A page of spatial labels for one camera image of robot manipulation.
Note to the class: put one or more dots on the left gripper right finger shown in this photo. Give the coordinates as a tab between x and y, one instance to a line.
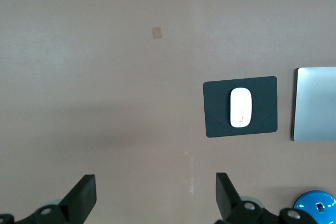
231	205

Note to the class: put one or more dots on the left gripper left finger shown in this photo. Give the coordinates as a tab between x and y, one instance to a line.
78	200

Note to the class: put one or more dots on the white computer mouse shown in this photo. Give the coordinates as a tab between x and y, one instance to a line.
241	106

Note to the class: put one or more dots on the black mouse pad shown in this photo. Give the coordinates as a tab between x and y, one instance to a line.
215	108

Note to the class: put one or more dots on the blue desk lamp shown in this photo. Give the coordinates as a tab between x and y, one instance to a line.
309	203

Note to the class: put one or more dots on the silver closed laptop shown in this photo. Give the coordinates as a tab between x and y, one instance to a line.
315	103

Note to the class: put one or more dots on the small brown tape patch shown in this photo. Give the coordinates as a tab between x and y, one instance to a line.
157	33

